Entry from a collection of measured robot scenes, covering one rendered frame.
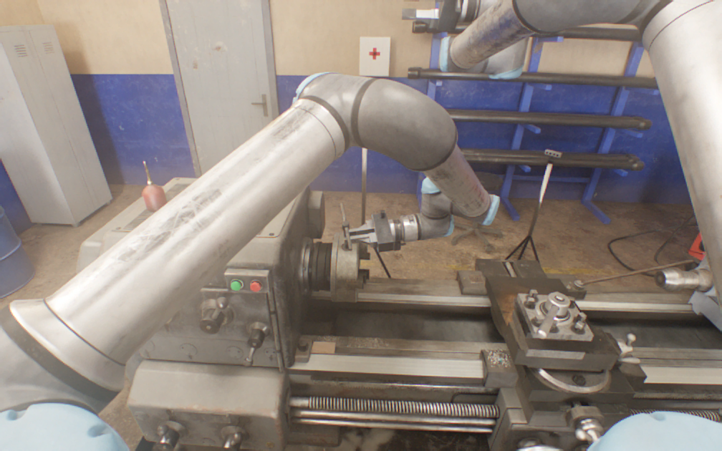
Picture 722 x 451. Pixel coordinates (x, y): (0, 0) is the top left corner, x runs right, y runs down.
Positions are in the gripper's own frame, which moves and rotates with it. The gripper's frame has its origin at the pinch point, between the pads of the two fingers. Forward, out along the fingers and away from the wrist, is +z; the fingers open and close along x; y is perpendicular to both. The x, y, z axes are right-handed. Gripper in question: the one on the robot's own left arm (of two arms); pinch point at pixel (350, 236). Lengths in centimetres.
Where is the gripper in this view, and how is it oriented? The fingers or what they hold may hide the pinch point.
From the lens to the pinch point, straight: 119.4
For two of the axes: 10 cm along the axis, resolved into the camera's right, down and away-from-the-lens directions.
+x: 1.4, 7.5, -6.5
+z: -9.9, 1.4, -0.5
